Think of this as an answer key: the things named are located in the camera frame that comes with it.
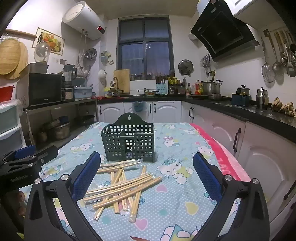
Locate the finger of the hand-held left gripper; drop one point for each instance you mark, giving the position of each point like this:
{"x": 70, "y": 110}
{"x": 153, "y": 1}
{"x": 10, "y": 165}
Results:
{"x": 46, "y": 154}
{"x": 24, "y": 151}

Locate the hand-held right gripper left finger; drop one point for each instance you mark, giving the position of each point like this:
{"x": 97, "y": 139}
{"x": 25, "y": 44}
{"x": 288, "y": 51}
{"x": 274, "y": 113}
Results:
{"x": 86, "y": 176}

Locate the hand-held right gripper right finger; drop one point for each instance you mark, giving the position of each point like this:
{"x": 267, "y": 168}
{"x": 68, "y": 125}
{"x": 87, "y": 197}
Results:
{"x": 205, "y": 176}

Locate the bunch of wooden chopsticks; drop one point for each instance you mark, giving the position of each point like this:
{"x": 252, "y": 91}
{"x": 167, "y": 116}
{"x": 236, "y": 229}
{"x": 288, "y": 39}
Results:
{"x": 120, "y": 185}

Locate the green lattice utensil holder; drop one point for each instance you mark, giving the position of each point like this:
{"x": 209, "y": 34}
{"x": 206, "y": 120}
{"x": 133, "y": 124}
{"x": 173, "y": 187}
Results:
{"x": 136, "y": 121}

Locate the person's left hand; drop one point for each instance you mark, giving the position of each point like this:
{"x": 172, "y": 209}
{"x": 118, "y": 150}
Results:
{"x": 21, "y": 197}

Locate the steel pot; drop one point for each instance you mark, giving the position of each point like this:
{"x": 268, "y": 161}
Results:
{"x": 61, "y": 131}

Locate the plastic drawer unit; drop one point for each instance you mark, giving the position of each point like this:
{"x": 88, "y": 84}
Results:
{"x": 9, "y": 125}

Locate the cartoon cat printed blanket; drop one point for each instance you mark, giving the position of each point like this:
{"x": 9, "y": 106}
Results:
{"x": 175, "y": 199}

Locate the metal shelf rack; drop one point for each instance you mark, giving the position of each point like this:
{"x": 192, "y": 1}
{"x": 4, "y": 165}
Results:
{"x": 57, "y": 104}

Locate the red plastic basin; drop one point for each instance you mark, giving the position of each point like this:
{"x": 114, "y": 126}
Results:
{"x": 6, "y": 92}

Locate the black microwave oven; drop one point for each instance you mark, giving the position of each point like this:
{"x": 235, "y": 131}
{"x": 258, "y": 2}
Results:
{"x": 41, "y": 89}

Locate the blue dish box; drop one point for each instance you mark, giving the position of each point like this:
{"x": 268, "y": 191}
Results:
{"x": 83, "y": 92}

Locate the black kitchen countertop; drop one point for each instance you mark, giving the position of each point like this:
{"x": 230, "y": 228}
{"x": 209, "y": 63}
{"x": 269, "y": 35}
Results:
{"x": 254, "y": 115}

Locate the grey plastic container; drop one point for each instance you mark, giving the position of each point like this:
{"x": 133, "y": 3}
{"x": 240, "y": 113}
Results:
{"x": 37, "y": 68}

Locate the blender jug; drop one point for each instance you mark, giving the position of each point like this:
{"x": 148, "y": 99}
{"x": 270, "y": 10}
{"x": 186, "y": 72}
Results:
{"x": 69, "y": 74}

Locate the blue lidded pot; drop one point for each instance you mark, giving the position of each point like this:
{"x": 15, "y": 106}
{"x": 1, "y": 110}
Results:
{"x": 240, "y": 98}

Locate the blue hanging bag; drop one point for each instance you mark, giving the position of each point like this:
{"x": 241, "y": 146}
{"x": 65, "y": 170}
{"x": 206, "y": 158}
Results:
{"x": 138, "y": 106}

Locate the steel stockpot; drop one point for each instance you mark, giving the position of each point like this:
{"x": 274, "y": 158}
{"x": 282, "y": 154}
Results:
{"x": 210, "y": 88}

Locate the cooking oil bottle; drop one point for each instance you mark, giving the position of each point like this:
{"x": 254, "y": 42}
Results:
{"x": 197, "y": 88}

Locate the wooden chopping board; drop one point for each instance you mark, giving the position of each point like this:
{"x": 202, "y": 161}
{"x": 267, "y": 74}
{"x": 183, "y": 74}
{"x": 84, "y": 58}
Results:
{"x": 25, "y": 60}

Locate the steel kettle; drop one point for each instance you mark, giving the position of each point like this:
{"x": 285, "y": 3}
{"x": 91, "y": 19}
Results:
{"x": 262, "y": 98}

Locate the white hanging pot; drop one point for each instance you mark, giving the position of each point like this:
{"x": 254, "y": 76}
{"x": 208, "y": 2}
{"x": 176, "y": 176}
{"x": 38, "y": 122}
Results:
{"x": 102, "y": 76}

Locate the kitchen faucet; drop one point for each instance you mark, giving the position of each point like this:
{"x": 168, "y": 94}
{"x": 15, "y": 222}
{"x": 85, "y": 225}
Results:
{"x": 115, "y": 83}

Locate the light blue cutlery holder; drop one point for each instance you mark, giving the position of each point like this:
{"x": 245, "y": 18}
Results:
{"x": 161, "y": 89}

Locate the glass pot lid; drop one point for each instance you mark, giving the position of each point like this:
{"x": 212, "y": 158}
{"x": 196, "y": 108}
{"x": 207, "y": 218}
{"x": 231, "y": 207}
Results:
{"x": 42, "y": 51}

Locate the rectangular wooden cutting board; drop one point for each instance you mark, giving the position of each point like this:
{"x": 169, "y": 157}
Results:
{"x": 122, "y": 80}

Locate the ginger roots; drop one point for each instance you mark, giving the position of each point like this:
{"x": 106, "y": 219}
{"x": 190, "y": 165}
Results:
{"x": 284, "y": 107}

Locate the hanging steel bowl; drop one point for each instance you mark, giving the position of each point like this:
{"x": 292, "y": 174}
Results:
{"x": 90, "y": 53}

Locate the hanging dark pan lid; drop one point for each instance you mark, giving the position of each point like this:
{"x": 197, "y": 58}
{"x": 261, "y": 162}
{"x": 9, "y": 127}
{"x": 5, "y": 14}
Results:
{"x": 185, "y": 67}

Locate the wooden rolling pin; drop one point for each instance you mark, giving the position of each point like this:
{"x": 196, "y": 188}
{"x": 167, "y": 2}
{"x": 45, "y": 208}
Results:
{"x": 20, "y": 33}

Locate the dark framed window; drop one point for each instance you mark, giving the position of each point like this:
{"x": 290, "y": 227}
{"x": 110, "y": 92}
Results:
{"x": 131, "y": 55}

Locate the hanging steel ladle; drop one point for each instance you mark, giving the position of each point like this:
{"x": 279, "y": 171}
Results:
{"x": 291, "y": 69}

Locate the white water heater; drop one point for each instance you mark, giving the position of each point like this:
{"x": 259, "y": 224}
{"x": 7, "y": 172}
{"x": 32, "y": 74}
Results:
{"x": 81, "y": 18}

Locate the black range hood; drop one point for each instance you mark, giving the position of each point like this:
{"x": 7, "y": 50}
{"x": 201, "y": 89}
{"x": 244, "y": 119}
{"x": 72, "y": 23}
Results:
{"x": 222, "y": 32}

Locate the fruit wall poster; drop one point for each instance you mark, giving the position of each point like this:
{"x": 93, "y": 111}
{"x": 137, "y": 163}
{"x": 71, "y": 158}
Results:
{"x": 52, "y": 39}

